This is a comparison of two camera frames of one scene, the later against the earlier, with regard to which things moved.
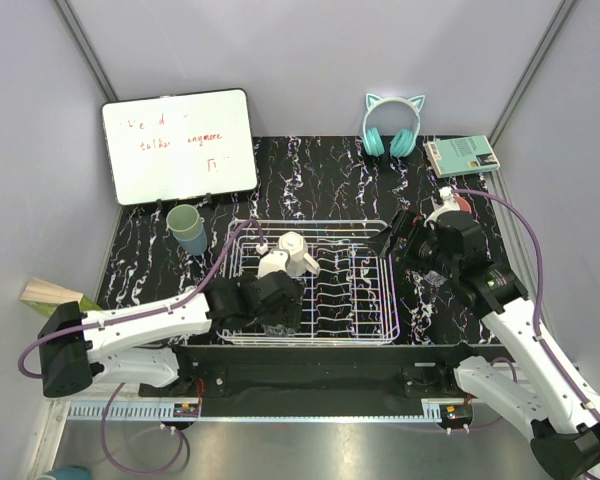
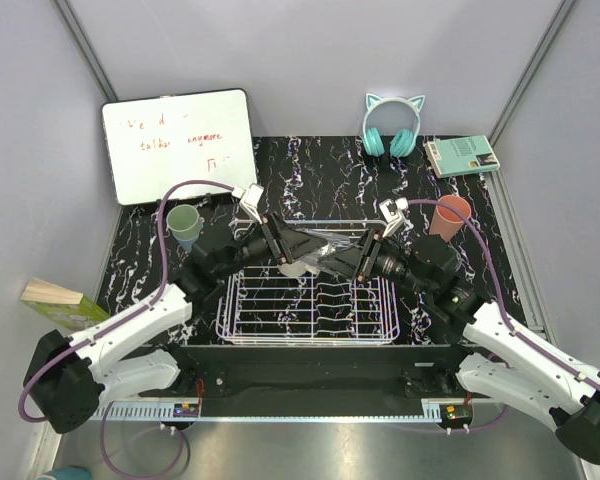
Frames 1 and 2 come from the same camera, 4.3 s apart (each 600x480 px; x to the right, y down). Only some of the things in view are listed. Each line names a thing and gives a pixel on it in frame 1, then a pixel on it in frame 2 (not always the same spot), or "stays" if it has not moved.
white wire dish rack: (350, 301) stays
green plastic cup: (184, 222) stays
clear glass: (277, 330) -> (332, 243)
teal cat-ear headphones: (403, 141) stays
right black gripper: (411, 227) -> (348, 262)
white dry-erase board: (180, 146) stays
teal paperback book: (456, 156) stays
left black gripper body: (287, 315) -> (259, 247)
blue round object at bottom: (69, 472) stays
